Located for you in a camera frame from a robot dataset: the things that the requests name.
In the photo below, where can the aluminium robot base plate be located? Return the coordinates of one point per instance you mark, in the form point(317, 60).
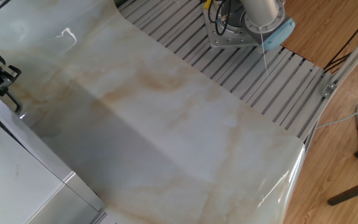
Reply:
point(228, 42)

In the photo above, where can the long dark furniture leg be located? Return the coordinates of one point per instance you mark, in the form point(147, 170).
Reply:
point(353, 191)

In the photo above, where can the silver microwave body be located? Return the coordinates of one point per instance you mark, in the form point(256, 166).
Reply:
point(11, 174)

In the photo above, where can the long white zip tie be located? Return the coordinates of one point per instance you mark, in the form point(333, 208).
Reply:
point(263, 53)

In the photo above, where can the yellow connector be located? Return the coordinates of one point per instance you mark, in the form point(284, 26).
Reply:
point(208, 3)

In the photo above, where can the glossy marble pattern sheet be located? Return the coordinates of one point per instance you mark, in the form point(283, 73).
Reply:
point(182, 140)

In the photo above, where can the metal corner bracket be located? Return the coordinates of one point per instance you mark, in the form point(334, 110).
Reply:
point(328, 90)

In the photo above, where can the aluminium frame strut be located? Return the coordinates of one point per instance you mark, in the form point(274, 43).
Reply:
point(353, 59)

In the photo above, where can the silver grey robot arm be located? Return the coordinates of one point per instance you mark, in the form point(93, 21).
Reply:
point(259, 15)

